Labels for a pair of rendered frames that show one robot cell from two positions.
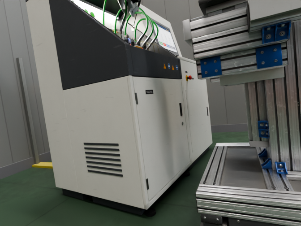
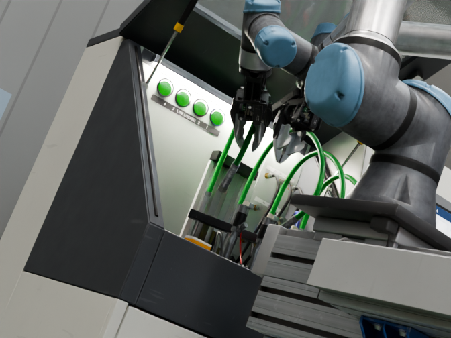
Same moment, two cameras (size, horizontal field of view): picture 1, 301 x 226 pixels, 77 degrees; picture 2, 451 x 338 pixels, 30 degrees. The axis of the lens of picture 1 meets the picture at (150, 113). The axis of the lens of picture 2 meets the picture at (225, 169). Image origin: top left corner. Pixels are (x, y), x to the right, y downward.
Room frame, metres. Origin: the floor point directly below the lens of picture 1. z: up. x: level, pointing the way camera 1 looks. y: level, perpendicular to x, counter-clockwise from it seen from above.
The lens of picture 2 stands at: (-0.42, -0.79, 0.73)
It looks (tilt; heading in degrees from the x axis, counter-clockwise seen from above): 13 degrees up; 28
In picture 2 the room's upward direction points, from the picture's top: 21 degrees clockwise
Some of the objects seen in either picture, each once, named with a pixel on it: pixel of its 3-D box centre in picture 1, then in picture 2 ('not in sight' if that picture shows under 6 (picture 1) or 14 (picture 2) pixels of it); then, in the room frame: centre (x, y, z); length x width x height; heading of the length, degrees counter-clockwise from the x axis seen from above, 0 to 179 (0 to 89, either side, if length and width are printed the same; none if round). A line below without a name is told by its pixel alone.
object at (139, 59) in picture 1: (157, 66); (264, 318); (1.28, -0.09, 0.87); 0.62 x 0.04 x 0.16; 147
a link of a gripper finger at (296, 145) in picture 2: (135, 9); (294, 147); (1.35, 0.02, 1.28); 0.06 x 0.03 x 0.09; 57
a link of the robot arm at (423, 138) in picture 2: not in sight; (414, 129); (0.86, -0.40, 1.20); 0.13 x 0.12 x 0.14; 145
